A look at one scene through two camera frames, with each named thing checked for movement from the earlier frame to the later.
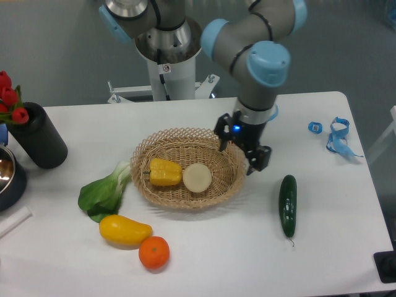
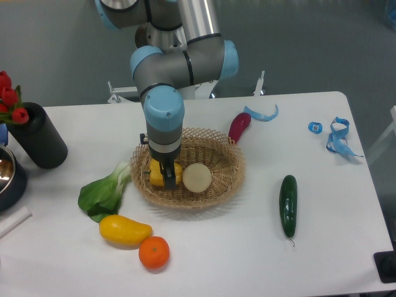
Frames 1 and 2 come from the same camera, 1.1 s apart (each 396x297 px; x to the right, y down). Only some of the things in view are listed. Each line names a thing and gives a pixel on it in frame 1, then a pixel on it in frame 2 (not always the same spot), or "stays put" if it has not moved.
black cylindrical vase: (39, 138) stays put
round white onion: (197, 177) stays put
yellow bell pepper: (164, 172) stays put
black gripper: (246, 136) → (167, 166)
